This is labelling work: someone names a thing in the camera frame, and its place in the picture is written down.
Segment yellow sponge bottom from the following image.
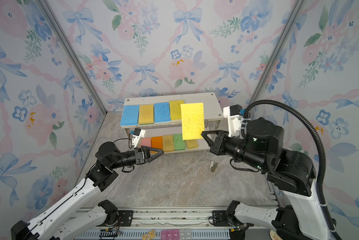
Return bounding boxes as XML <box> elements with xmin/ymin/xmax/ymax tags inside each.
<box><xmin>162</xmin><ymin>135</ymin><xmax>175</xmax><ymax>153</ymax></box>

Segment yellow patterned card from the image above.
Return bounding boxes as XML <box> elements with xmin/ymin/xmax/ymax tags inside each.
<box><xmin>142</xmin><ymin>230</ymin><xmax>157</xmax><ymax>240</ymax></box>

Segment dark yellow sponge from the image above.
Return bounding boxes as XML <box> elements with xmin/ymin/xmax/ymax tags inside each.
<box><xmin>185</xmin><ymin>140</ymin><xmax>199</xmax><ymax>150</ymax></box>

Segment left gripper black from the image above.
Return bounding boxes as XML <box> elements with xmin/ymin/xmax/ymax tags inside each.
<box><xmin>112</xmin><ymin>146</ymin><xmax>164</xmax><ymax>171</ymax></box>

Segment pink plastic box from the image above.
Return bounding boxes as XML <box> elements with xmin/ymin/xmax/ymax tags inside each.
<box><xmin>161</xmin><ymin>229</ymin><xmax>180</xmax><ymax>240</ymax></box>

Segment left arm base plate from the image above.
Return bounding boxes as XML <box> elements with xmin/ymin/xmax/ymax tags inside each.
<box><xmin>104</xmin><ymin>210</ymin><xmax>134</xmax><ymax>227</ymax></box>

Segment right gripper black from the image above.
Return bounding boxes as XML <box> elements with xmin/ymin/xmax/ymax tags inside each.
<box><xmin>201</xmin><ymin>127</ymin><xmax>266</xmax><ymax>171</ymax></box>

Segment black corrugated cable hose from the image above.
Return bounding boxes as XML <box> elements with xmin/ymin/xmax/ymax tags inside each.
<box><xmin>243</xmin><ymin>99</ymin><xmax>343</xmax><ymax>240</ymax></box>

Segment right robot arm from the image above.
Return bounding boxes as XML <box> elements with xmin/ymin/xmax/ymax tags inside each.
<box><xmin>201</xmin><ymin>118</ymin><xmax>331</xmax><ymax>240</ymax></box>

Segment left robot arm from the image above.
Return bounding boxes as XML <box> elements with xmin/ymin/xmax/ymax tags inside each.
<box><xmin>11</xmin><ymin>142</ymin><xmax>164</xmax><ymax>240</ymax></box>

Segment round patterned disc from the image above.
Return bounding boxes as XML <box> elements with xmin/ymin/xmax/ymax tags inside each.
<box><xmin>269</xmin><ymin>230</ymin><xmax>282</xmax><ymax>240</ymax></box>

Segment clear plastic box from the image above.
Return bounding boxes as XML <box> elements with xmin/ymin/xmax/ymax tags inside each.
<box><xmin>179</xmin><ymin>228</ymin><xmax>192</xmax><ymax>240</ymax></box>

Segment white two-tier shelf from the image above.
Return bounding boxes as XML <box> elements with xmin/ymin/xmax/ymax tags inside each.
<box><xmin>121</xmin><ymin>93</ymin><xmax>223</xmax><ymax>138</ymax></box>

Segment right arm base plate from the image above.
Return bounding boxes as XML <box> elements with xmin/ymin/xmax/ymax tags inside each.
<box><xmin>211</xmin><ymin>209</ymin><xmax>254</xmax><ymax>227</ymax></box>

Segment blue sponge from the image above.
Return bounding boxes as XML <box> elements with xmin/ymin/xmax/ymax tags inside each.
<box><xmin>120</xmin><ymin>105</ymin><xmax>140</xmax><ymax>127</ymax></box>
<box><xmin>154</xmin><ymin>102</ymin><xmax>171</xmax><ymax>123</ymax></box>

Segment green sponge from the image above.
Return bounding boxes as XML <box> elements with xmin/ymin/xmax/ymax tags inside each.
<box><xmin>173</xmin><ymin>134</ymin><xmax>186</xmax><ymax>151</ymax></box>

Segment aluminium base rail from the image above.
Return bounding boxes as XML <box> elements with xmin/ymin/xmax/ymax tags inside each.
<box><xmin>47</xmin><ymin>207</ymin><xmax>301</xmax><ymax>240</ymax></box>

